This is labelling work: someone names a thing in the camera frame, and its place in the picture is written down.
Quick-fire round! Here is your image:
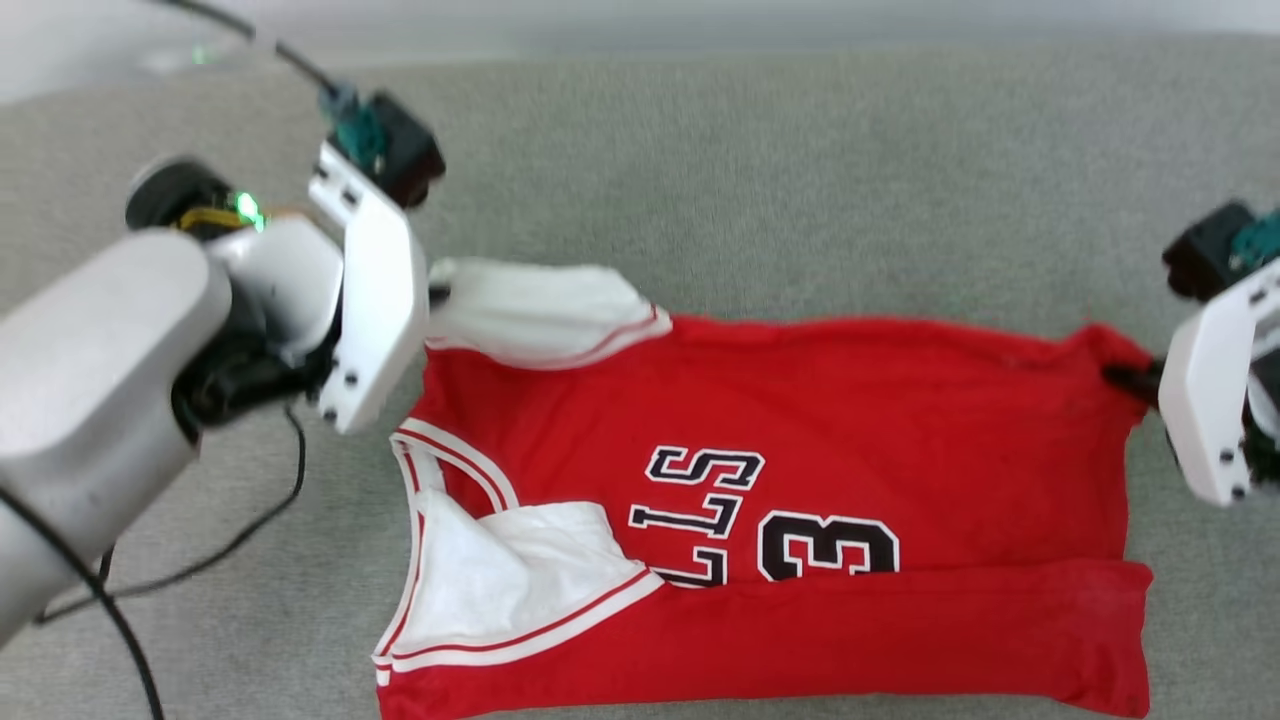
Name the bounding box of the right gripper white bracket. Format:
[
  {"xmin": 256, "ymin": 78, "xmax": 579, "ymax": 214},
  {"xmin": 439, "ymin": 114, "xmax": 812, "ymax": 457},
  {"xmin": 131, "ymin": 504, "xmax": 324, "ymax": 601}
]
[{"xmin": 1103, "ymin": 258, "xmax": 1280, "ymax": 509}]

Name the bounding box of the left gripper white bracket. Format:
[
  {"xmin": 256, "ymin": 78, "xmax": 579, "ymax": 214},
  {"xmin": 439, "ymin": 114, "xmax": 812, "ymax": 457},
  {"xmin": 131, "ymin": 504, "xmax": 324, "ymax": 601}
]
[{"xmin": 125, "ymin": 140, "xmax": 452, "ymax": 437}]

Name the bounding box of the red Bulls basketball jersey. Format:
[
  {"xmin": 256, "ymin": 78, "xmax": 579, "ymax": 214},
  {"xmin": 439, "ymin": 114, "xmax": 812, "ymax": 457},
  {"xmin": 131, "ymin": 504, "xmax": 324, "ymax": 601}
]
[{"xmin": 372, "ymin": 258, "xmax": 1157, "ymax": 720}]

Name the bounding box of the teal right camera cable plug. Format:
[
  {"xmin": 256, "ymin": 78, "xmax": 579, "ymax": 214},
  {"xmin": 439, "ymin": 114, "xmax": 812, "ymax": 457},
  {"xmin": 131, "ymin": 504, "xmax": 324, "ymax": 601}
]
[{"xmin": 1230, "ymin": 209, "xmax": 1280, "ymax": 273}]

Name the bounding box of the teal camera cable plug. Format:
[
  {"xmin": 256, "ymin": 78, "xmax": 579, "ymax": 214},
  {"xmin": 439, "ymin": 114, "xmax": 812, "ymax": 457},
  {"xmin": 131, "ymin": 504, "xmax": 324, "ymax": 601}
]
[
  {"xmin": 1230, "ymin": 209, "xmax": 1280, "ymax": 273},
  {"xmin": 320, "ymin": 84, "xmax": 391, "ymax": 173}
]

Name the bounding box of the teal left camera cable plug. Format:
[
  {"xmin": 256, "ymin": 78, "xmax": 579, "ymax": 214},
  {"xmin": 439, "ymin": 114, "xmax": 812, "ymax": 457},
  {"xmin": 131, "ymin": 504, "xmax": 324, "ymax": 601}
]
[{"xmin": 320, "ymin": 84, "xmax": 391, "ymax": 173}]

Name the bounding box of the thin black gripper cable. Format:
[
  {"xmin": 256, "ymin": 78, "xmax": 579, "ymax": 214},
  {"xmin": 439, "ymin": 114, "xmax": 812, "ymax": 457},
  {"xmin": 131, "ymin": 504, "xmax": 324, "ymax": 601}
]
[{"xmin": 35, "ymin": 404, "xmax": 307, "ymax": 627}]

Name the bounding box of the black left camera cable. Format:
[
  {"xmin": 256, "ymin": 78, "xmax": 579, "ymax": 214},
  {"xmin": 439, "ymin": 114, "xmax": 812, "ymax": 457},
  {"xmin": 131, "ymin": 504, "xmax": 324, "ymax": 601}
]
[{"xmin": 160, "ymin": 0, "xmax": 343, "ymax": 96}]

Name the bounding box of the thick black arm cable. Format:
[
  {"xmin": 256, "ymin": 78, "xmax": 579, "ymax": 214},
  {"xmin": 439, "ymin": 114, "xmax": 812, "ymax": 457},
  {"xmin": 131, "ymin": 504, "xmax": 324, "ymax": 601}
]
[{"xmin": 0, "ymin": 484, "xmax": 167, "ymax": 720}]

